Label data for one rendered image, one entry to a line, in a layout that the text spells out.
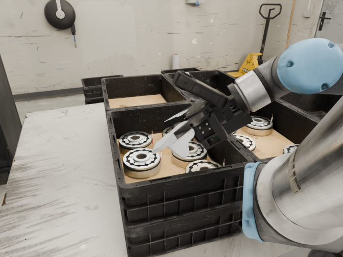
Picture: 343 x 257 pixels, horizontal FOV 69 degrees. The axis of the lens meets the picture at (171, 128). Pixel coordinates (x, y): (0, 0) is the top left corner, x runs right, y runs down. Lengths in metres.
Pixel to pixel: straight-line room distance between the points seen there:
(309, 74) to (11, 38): 3.76
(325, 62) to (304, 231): 0.22
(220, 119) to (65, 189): 0.58
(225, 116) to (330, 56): 0.22
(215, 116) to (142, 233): 0.30
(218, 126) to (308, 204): 0.29
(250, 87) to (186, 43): 3.86
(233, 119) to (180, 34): 3.79
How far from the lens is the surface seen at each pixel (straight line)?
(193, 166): 0.66
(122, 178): 0.52
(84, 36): 3.91
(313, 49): 0.39
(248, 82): 0.50
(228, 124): 0.53
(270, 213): 0.35
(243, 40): 4.94
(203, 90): 0.50
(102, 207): 0.80
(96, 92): 2.31
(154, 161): 0.68
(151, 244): 0.64
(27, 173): 1.04
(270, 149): 0.85
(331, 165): 0.20
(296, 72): 0.39
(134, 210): 0.55
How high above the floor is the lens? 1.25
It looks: 27 degrees down
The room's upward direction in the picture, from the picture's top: straight up
